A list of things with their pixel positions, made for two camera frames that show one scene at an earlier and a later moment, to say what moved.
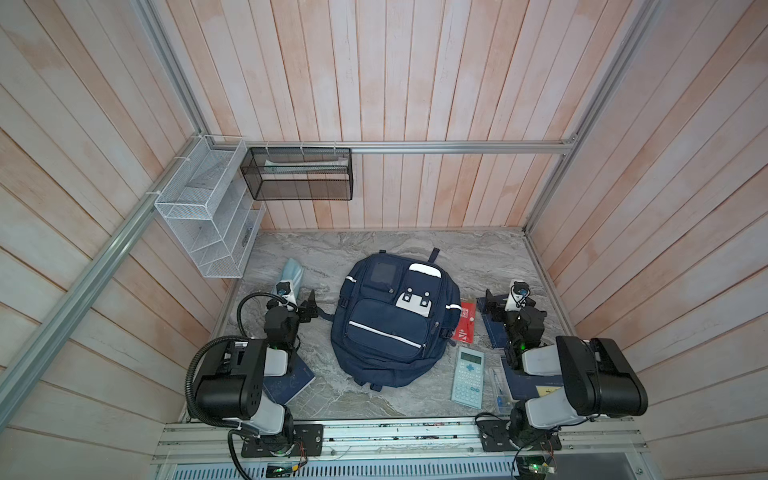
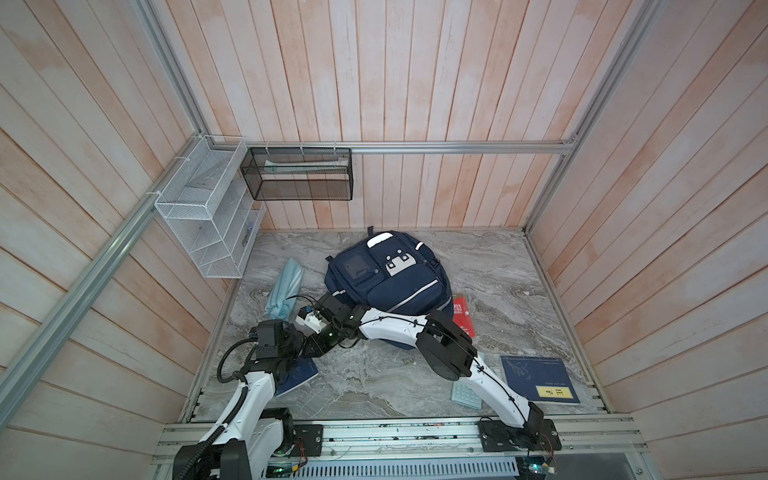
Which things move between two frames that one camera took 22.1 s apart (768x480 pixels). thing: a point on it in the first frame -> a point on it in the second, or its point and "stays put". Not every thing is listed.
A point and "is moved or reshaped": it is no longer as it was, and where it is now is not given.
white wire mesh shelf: x=206 y=203 stays put
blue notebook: x=523 y=386 stays put
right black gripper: x=499 y=308 -> x=318 y=346
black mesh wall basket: x=299 y=173 stays put
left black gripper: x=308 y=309 -> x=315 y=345
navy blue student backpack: x=394 y=319 is moved or reshaped
